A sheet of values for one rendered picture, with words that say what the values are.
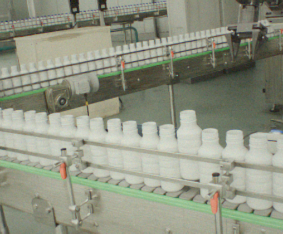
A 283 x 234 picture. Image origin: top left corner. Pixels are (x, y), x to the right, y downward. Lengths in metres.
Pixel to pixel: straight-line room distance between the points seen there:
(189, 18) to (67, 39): 2.50
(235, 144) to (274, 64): 4.16
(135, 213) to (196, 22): 6.23
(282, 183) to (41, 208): 0.79
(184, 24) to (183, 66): 3.77
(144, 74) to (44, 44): 2.28
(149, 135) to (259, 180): 0.30
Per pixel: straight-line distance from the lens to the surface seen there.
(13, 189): 1.51
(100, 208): 1.22
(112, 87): 2.98
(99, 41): 5.54
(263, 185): 0.95
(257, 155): 0.93
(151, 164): 1.08
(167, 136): 1.02
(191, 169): 1.02
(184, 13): 7.08
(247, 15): 1.25
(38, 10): 11.94
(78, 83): 2.65
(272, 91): 5.17
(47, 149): 1.34
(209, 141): 0.97
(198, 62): 3.47
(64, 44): 5.30
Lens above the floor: 1.47
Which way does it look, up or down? 16 degrees down
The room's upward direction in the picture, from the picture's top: 7 degrees counter-clockwise
